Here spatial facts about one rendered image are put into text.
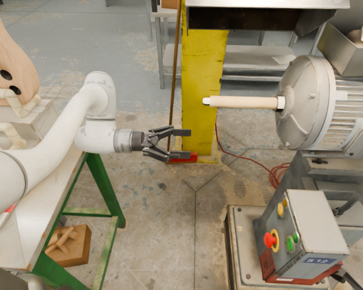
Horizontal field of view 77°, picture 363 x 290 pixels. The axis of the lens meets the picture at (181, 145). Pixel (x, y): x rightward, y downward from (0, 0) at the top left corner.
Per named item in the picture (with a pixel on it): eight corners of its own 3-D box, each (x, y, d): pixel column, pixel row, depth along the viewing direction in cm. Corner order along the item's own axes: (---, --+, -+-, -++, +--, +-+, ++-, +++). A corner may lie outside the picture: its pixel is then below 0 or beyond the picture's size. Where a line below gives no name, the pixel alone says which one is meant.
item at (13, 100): (29, 113, 84) (16, 91, 77) (24, 118, 82) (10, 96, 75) (21, 113, 84) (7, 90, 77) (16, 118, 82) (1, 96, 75)
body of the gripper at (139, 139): (136, 142, 90) (159, 143, 90) (131, 156, 83) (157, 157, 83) (134, 126, 86) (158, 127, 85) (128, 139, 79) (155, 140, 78)
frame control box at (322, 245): (325, 218, 81) (369, 175, 62) (354, 288, 66) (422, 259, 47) (256, 215, 82) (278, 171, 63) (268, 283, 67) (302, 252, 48)
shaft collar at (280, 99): (277, 105, 66) (282, 91, 63) (281, 115, 63) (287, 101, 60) (270, 105, 66) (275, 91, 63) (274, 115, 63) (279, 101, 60)
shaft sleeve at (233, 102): (271, 105, 65) (275, 95, 63) (274, 111, 63) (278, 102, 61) (208, 102, 66) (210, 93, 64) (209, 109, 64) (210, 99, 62)
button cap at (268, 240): (275, 236, 67) (279, 231, 64) (278, 250, 64) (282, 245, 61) (261, 235, 67) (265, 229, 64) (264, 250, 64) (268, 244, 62)
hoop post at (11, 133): (27, 143, 84) (14, 124, 77) (22, 149, 82) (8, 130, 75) (19, 142, 84) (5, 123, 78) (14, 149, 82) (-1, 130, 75)
